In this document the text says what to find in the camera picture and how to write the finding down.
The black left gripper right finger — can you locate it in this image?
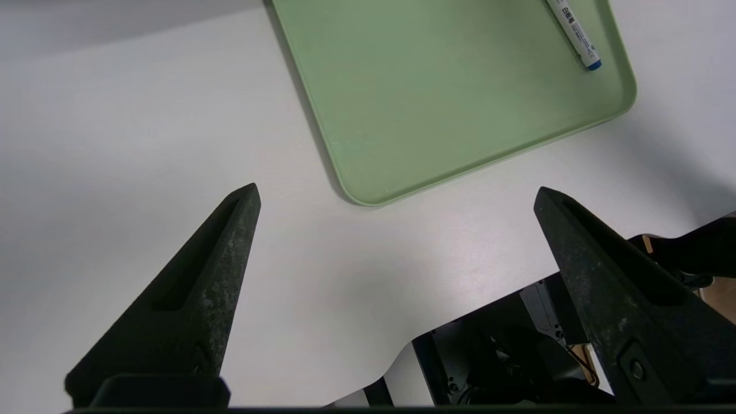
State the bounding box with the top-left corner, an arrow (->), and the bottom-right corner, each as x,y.
534,186 -> 736,410

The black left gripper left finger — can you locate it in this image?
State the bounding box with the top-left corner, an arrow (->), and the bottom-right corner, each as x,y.
65,183 -> 263,410

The white marker with blue cap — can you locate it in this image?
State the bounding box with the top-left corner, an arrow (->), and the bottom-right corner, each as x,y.
545,0 -> 603,72

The black robot base chassis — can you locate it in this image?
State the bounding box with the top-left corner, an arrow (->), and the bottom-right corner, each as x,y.
328,216 -> 736,410

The green plastic tray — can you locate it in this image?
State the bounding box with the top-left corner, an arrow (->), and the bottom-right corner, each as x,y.
270,0 -> 638,206

